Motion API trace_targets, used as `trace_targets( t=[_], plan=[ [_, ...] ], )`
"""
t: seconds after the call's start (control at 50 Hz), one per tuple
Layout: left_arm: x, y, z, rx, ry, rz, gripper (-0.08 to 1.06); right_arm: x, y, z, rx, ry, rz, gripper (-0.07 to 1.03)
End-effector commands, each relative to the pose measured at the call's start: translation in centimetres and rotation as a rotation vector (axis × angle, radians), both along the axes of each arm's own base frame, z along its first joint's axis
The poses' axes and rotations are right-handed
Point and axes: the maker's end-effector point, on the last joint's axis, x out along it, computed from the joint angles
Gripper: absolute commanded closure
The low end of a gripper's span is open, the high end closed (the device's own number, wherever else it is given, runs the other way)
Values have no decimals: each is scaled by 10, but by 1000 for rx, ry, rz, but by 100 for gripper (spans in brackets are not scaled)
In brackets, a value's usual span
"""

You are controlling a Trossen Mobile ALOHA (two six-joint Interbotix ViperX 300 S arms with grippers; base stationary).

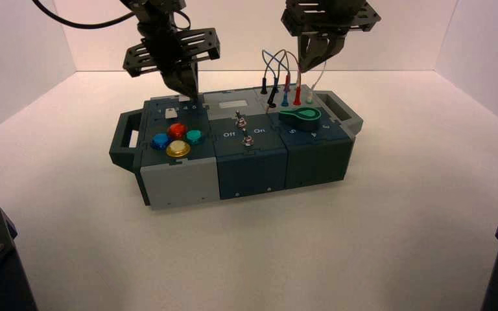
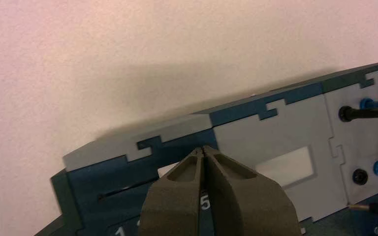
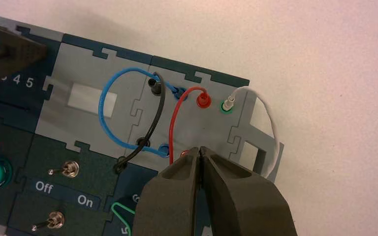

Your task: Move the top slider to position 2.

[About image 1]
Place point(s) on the teal push button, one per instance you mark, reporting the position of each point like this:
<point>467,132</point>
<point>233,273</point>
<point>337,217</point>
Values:
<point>194,137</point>

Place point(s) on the small grey display screen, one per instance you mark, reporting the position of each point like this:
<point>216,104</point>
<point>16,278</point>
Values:
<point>233,104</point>

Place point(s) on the blue push button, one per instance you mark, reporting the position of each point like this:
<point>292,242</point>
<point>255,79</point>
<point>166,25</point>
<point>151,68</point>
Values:
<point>160,141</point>

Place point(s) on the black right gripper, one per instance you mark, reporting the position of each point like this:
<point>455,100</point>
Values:
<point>330,19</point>

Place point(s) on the green white banana plug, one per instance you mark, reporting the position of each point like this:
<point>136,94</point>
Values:
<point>309,98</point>

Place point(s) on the red push button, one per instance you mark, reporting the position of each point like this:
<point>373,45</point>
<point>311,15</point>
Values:
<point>177,130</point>

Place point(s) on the green rotary knob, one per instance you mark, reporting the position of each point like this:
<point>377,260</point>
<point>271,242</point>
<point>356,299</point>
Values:
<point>302,118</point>

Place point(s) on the black banana plug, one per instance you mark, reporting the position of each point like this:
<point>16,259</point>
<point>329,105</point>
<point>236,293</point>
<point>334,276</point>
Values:
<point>264,87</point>
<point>271,99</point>

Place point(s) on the metal toggle switch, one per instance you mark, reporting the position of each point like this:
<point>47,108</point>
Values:
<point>240,121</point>
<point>247,139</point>

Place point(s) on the yellow push button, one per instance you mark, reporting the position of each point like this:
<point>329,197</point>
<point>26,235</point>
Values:
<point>178,149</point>

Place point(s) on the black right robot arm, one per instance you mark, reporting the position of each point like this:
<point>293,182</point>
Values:
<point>326,1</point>

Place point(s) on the red banana plug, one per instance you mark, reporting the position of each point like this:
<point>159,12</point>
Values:
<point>297,96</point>
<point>287,82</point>

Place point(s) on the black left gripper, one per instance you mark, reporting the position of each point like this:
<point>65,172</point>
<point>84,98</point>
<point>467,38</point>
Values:
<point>163,47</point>

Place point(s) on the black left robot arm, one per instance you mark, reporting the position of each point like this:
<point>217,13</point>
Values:
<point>154,8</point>

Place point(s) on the blue banana plug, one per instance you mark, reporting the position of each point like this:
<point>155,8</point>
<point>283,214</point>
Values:
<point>284,100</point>

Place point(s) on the dark teal grey task box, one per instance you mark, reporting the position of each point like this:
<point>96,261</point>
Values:
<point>249,163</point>

